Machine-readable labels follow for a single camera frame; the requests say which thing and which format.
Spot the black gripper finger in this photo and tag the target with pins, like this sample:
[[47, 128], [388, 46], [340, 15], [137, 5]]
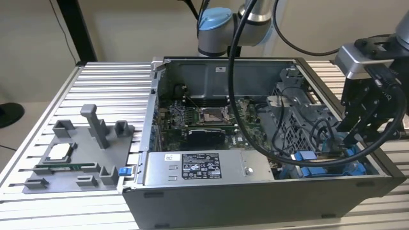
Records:
[[354, 107], [363, 130]]

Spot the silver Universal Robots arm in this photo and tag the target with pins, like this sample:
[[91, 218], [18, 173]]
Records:
[[218, 36]]

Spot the grey disk bay cage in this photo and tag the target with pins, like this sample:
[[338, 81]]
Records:
[[298, 115]]

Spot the blue carrier in bay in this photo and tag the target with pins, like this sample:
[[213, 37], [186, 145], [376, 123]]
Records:
[[314, 172]]

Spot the green motherboard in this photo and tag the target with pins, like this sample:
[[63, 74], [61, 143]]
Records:
[[246, 136]]

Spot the CPU socket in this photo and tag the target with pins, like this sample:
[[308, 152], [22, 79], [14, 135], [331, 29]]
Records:
[[214, 114]]

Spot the open grey PC case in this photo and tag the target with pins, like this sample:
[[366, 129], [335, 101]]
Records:
[[256, 198]]

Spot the silver power supply unit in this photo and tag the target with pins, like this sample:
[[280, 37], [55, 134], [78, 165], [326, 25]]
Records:
[[209, 167]]

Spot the blue case latch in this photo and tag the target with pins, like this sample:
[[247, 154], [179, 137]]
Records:
[[125, 171]]

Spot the grey parts rack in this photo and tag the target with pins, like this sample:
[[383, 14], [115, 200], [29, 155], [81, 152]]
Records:
[[81, 155]]

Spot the green RAM stick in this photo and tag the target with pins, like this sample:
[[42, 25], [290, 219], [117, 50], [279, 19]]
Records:
[[67, 165]]

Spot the silver CPU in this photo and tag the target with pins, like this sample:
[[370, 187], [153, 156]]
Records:
[[59, 153]]

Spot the black round stand base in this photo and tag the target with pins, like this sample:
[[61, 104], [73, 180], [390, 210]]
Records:
[[10, 115]]

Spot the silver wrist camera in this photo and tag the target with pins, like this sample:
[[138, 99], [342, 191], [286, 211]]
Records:
[[358, 60]]

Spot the black frame post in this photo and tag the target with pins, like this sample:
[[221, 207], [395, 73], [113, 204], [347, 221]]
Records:
[[78, 31]]

